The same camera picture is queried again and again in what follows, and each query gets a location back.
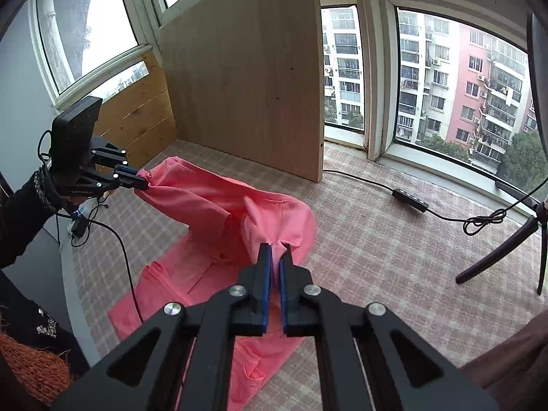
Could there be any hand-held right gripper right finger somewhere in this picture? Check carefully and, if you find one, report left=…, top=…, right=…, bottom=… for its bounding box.
left=279, top=244, right=499, bottom=411

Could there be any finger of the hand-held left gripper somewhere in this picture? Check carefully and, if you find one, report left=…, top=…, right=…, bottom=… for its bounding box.
left=95, top=172, right=150, bottom=194
left=90, top=136, right=145, bottom=178

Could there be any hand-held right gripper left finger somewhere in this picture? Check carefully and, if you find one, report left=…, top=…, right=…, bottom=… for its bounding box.
left=51, top=242, right=273, bottom=411

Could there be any pink t-shirt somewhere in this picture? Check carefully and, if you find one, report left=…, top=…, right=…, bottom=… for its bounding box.
left=107, top=157, right=318, bottom=411

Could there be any person's left forearm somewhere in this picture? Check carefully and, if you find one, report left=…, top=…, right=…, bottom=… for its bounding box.
left=0, top=167, right=65, bottom=268

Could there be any person's left hand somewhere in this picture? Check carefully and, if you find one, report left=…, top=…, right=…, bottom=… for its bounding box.
left=63, top=195, right=94, bottom=212

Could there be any pine wood panel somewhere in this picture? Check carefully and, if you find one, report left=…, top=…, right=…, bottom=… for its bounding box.
left=92, top=51, right=178, bottom=167

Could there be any light wooden board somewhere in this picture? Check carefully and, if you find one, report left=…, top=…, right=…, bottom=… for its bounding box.
left=158, top=0, right=326, bottom=184

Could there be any black inline controller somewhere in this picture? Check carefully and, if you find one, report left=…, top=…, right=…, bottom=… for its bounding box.
left=391, top=188, right=429, bottom=213

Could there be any person's dark speckled sweater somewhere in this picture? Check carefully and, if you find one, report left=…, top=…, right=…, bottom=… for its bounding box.
left=0, top=270, right=90, bottom=377

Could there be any person's orange knit garment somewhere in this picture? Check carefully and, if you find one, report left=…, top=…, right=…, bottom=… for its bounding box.
left=0, top=333, right=73, bottom=405

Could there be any black tripod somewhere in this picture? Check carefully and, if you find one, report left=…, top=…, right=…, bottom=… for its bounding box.
left=455, top=180, right=548, bottom=296

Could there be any brown garment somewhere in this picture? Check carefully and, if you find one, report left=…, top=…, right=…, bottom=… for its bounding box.
left=460, top=319, right=548, bottom=411

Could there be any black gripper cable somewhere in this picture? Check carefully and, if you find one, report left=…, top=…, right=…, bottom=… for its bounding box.
left=38, top=130, right=144, bottom=324

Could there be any black ring light cable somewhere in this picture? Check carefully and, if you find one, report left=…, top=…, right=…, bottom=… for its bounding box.
left=322, top=170, right=540, bottom=236

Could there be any white window frame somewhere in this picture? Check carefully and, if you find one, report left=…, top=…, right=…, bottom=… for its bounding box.
left=28, top=0, right=548, bottom=193

